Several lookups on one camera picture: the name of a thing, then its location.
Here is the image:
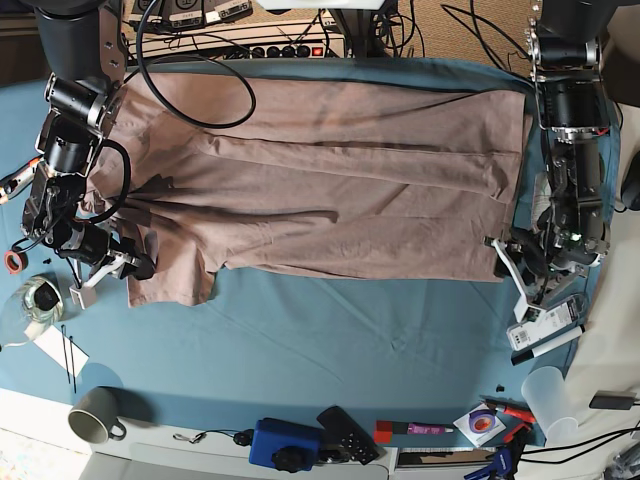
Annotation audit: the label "white black marker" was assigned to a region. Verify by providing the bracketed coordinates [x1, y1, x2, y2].
[511, 325, 586, 366]

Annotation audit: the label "red tape roll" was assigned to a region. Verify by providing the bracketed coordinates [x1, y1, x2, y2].
[4, 250, 28, 275]

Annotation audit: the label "black remote control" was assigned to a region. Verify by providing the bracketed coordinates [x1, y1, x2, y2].
[317, 406, 381, 465]

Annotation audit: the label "translucent plastic cup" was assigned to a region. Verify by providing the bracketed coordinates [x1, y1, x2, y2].
[521, 366, 579, 444]

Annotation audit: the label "blue box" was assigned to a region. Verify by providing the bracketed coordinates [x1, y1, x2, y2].
[249, 418, 323, 473]

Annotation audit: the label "clear plastic case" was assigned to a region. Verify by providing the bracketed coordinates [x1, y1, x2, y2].
[506, 293, 588, 352]

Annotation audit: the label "grey start foot pedal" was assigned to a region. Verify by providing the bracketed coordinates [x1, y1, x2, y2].
[167, 0, 204, 29]

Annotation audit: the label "mauve T-shirt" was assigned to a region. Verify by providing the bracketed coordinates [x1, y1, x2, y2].
[111, 73, 531, 307]

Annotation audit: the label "orange utility knife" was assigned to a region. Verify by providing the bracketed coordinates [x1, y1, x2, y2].
[0, 155, 42, 205]

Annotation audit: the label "white paper card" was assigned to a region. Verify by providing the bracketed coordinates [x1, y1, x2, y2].
[33, 326, 89, 378]

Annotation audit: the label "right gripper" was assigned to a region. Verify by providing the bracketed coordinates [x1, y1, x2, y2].
[54, 224, 156, 306]

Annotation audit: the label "disc in paper sleeve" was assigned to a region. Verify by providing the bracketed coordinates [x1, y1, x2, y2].
[453, 403, 506, 447]

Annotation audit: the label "red purple glue tube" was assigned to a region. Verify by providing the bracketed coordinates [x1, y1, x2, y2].
[373, 420, 455, 444]

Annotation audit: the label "black computer mouse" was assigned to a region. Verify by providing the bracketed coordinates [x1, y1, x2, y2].
[621, 152, 640, 211]

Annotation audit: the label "blue table cloth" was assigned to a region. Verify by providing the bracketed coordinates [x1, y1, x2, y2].
[0, 56, 622, 449]

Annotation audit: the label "grey mug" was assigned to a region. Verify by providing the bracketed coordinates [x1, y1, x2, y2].
[67, 387, 127, 445]

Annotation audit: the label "white power strip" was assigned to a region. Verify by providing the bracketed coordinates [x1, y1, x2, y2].
[142, 18, 347, 59]

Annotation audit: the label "red black pliers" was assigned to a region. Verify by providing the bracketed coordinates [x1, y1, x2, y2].
[483, 399, 536, 424]

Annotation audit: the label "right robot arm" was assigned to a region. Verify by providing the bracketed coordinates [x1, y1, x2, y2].
[21, 1, 155, 309]

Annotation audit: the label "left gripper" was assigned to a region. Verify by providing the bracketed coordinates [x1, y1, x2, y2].
[484, 234, 603, 310]

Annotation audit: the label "blue clamp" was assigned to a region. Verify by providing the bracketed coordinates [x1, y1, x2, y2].
[463, 423, 532, 480]

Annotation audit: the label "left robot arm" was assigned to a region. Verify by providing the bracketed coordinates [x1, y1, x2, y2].
[490, 1, 620, 323]

